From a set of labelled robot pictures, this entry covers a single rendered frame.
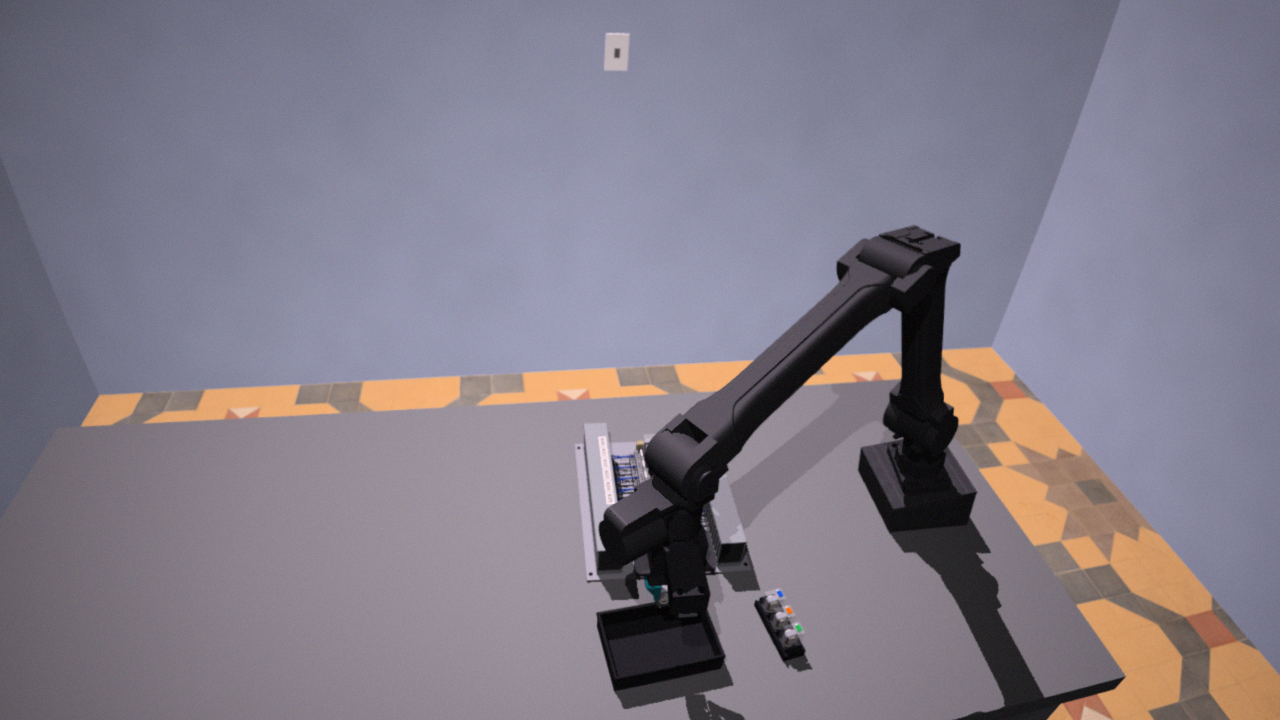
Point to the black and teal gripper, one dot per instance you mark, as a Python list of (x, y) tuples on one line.
[(654, 583)]

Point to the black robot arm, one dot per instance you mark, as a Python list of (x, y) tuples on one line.
[(682, 454)]

